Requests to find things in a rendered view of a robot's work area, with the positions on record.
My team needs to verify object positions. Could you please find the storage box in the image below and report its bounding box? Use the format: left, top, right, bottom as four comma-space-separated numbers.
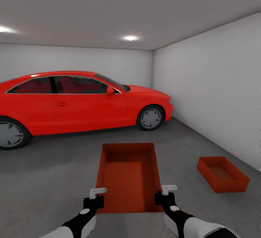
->
197, 156, 250, 193
96, 143, 165, 214

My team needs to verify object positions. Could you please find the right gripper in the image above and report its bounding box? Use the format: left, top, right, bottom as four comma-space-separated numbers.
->
154, 192, 175, 207

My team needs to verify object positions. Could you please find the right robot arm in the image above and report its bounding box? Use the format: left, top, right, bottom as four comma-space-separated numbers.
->
154, 185, 240, 238

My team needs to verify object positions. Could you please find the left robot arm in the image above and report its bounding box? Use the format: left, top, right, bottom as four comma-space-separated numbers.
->
40, 188, 107, 238

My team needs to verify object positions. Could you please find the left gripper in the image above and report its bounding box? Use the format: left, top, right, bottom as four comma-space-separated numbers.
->
83, 196, 104, 210

